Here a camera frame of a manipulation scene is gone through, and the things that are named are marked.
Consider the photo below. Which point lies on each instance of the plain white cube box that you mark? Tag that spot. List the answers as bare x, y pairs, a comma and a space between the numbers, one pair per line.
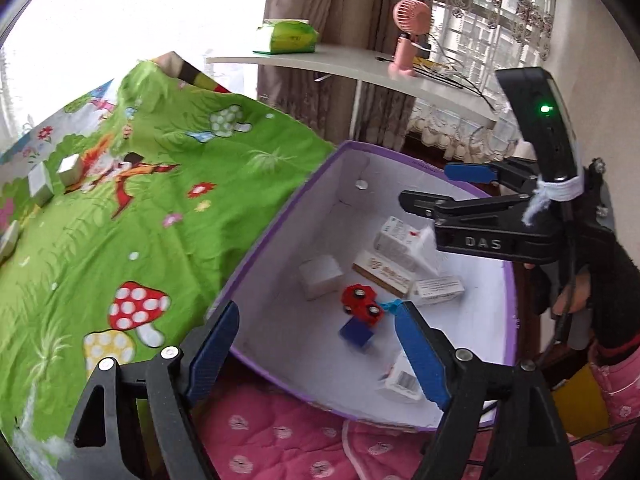
70, 170

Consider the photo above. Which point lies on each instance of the large white red-figure medicine box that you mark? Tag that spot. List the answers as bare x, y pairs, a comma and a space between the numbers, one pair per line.
395, 242

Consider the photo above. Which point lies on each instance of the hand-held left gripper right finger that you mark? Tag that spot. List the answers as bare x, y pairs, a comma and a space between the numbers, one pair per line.
422, 355

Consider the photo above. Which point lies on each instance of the green tissue pack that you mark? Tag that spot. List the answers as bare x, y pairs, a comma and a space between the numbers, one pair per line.
285, 35

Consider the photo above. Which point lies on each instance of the white box with barcode label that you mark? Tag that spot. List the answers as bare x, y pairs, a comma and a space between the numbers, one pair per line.
400, 385

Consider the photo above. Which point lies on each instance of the white lace curtain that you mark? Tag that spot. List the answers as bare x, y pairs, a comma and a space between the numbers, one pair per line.
450, 130

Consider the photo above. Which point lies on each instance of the person's right hand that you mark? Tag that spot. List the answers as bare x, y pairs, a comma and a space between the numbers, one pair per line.
620, 290

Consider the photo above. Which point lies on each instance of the dark blue block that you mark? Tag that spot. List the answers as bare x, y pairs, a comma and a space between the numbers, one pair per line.
356, 335

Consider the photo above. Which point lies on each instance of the green printed cartoon blanket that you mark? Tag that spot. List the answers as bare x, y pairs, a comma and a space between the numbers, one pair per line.
150, 240

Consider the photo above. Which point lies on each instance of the long white text medicine box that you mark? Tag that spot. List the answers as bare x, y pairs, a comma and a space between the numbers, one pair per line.
437, 290

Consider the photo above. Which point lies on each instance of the pink handheld fan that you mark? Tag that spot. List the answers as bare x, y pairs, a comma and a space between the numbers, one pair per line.
407, 55

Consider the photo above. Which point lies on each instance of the gold and white long box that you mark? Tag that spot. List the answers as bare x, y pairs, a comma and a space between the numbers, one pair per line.
385, 272

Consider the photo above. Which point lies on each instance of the small white barcode box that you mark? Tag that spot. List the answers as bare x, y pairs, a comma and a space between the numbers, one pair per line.
320, 275

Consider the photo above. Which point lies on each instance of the tall white text box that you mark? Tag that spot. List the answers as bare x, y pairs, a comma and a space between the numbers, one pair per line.
7, 240

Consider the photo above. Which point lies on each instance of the purple cardboard box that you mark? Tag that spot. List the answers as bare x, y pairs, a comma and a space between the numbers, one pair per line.
300, 330

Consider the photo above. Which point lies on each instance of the white curved desk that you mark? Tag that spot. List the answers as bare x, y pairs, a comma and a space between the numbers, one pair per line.
325, 62

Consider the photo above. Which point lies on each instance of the person's right forearm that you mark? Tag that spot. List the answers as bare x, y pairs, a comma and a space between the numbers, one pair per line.
620, 385

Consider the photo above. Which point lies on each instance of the black charger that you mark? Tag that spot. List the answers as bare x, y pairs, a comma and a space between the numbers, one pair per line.
422, 49

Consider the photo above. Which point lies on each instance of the pink patterned quilt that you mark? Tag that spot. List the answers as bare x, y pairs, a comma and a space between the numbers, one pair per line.
280, 435

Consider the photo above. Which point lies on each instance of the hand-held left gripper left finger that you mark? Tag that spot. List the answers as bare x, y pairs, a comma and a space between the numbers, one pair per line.
215, 350

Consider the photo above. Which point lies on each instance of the striped cloth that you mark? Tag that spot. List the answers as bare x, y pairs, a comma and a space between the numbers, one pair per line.
195, 72

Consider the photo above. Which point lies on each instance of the red and blue toy car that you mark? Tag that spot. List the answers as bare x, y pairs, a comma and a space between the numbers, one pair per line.
360, 302

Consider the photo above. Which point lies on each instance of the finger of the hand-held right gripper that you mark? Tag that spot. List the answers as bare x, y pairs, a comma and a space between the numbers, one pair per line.
465, 209
470, 172

